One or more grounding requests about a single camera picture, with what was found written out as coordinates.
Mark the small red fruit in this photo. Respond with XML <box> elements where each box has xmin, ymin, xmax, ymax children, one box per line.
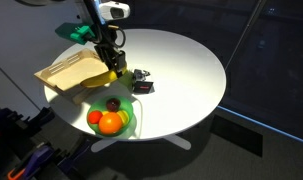
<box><xmin>87</xmin><ymin>110</ymin><xmax>104</xmax><ymax>125</ymax></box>

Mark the orange fruit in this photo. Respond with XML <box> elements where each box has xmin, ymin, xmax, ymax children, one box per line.
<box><xmin>98</xmin><ymin>112</ymin><xmax>124</xmax><ymax>136</ymax></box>

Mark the yellow lemon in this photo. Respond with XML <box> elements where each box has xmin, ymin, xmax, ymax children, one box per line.
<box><xmin>116</xmin><ymin>109</ymin><xmax>130</xmax><ymax>126</ymax></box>

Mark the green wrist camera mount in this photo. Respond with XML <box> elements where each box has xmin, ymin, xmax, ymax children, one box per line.
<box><xmin>54</xmin><ymin>22</ymin><xmax>95</xmax><ymax>45</ymax></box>

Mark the purple clamp with orange tip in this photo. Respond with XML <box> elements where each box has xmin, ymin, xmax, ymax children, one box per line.
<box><xmin>7</xmin><ymin>138</ymin><xmax>92</xmax><ymax>180</ymax></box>

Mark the white table base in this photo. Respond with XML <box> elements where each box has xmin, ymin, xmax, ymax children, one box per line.
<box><xmin>90</xmin><ymin>134</ymin><xmax>192</xmax><ymax>153</ymax></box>

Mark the light wooden slotted crate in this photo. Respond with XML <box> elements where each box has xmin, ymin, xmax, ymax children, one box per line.
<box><xmin>34</xmin><ymin>48</ymin><xmax>111</xmax><ymax>106</ymax></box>

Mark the black checkered puzzle toy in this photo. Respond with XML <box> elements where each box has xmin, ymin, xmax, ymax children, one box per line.
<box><xmin>131</xmin><ymin>68</ymin><xmax>155</xmax><ymax>95</ymax></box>

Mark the green translucent plastic bowl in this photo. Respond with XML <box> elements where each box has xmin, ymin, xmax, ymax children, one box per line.
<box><xmin>86</xmin><ymin>95</ymin><xmax>138</xmax><ymax>138</ymax></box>

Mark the blue floor trim strip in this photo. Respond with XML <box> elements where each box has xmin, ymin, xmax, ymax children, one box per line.
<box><xmin>217</xmin><ymin>105</ymin><xmax>303</xmax><ymax>147</ymax></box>

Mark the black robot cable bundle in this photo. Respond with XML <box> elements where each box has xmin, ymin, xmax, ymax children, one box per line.
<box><xmin>85</xmin><ymin>0</ymin><xmax>127</xmax><ymax>50</ymax></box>

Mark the dark red plum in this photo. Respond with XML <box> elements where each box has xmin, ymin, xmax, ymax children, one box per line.
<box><xmin>106</xmin><ymin>97</ymin><xmax>122</xmax><ymax>113</ymax></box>

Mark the purple black clamp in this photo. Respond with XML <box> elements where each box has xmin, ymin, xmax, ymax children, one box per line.
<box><xmin>0</xmin><ymin>106</ymin><xmax>55</xmax><ymax>134</ymax></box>

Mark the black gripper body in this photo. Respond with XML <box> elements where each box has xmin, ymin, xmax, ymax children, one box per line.
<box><xmin>94</xmin><ymin>42</ymin><xmax>120</xmax><ymax>66</ymax></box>

